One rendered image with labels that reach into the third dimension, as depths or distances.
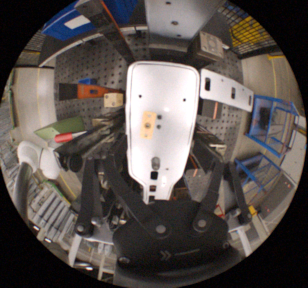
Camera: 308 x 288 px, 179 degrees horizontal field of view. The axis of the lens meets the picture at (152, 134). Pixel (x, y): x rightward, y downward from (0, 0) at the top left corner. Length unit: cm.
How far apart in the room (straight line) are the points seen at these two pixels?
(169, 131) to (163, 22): 30
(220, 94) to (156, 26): 28
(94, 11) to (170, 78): 27
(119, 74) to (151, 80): 38
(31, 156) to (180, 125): 83
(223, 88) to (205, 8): 26
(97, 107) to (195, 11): 67
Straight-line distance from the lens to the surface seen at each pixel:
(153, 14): 24
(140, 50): 68
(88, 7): 27
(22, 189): 68
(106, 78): 68
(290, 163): 809
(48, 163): 80
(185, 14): 24
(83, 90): 20
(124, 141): 16
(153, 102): 29
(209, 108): 37
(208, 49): 31
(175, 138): 32
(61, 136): 28
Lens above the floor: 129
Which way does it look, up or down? 69 degrees down
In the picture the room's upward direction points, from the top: 178 degrees counter-clockwise
